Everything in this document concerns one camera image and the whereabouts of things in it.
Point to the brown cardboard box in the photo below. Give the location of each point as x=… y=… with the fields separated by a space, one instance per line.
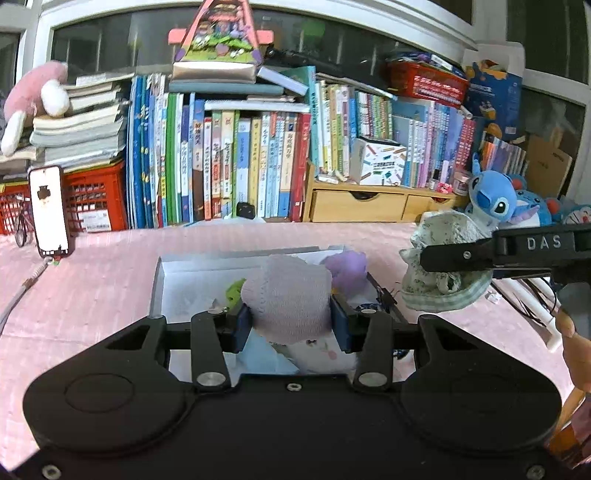
x=549 y=170

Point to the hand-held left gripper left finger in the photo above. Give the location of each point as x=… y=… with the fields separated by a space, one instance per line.
x=240 y=327

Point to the blue and white plush toy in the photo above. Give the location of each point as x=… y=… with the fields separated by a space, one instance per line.
x=577 y=214

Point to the green and pink plush toy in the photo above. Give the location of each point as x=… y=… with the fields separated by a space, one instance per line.
x=234 y=293

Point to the smartphone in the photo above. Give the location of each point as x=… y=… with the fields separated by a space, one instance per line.
x=51 y=212

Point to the red plastic basket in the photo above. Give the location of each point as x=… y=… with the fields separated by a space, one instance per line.
x=429 y=85

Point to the miniature bicycle model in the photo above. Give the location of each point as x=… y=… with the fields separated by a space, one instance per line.
x=21 y=217

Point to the blue big-eared plush toy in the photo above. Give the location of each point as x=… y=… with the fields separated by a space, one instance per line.
x=491 y=194

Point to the person's right hand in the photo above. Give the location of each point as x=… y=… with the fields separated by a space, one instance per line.
x=579 y=360

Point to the pink plush rabbit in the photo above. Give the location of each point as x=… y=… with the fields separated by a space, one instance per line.
x=27 y=92

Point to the white printed carton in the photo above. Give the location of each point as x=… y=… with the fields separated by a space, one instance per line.
x=378 y=161

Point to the red plastic crate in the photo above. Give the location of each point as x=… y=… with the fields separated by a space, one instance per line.
x=92 y=194

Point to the small white plastic piece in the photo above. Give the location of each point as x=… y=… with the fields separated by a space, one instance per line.
x=493 y=298

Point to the wooden drawer organizer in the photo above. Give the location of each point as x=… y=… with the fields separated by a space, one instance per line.
x=351 y=205

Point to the pale pink knitted cloth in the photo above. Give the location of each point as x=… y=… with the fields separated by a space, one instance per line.
x=286 y=300

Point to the small black box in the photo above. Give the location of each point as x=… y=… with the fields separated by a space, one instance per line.
x=245 y=210

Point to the black binder clip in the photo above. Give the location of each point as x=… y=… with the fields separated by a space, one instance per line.
x=385 y=297

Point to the white cardboard box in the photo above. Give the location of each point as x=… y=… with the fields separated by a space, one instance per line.
x=194 y=286

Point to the blue cardboard carton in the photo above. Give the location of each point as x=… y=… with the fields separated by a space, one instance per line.
x=498 y=101

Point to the row of upright books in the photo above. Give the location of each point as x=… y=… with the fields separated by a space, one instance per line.
x=258 y=161

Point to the pink tablecloth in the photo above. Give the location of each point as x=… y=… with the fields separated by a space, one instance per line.
x=106 y=277

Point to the stack of flat books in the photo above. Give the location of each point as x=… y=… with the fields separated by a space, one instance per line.
x=78 y=134

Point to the purple plush toy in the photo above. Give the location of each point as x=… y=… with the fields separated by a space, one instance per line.
x=346 y=272

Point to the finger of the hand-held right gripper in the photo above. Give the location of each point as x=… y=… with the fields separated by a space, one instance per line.
x=461 y=254

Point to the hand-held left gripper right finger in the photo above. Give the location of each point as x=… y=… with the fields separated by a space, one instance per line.
x=341 y=323

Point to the teal flat book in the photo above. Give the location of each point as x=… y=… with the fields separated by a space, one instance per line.
x=221 y=88

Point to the small pink jar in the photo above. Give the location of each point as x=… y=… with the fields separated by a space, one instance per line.
x=461 y=184

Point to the colourful toy house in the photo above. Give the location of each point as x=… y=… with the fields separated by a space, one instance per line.
x=217 y=74

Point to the white fluffy plush toy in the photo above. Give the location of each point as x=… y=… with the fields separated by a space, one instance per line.
x=318 y=357

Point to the green checked cloth hat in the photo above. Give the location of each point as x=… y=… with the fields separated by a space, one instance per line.
x=434 y=286

